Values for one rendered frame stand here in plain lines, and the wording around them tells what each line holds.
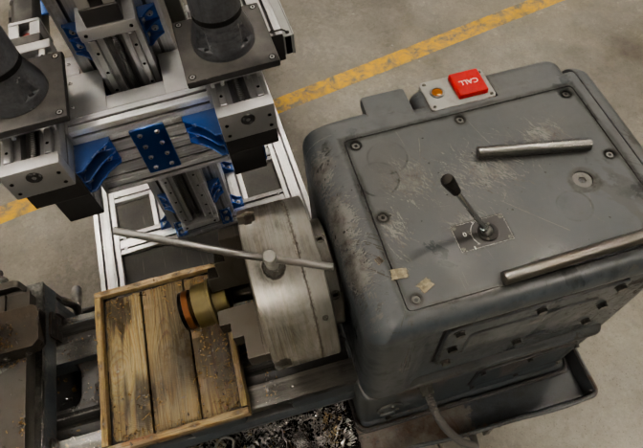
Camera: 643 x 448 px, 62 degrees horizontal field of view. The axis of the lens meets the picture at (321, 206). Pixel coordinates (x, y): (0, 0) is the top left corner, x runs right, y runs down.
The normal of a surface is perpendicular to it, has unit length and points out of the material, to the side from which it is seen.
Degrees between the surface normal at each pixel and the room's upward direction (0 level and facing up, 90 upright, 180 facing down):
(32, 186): 90
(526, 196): 0
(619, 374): 0
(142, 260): 0
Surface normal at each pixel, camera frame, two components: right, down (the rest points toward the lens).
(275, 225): -0.11, -0.71
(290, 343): 0.21, 0.51
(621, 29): -0.05, -0.52
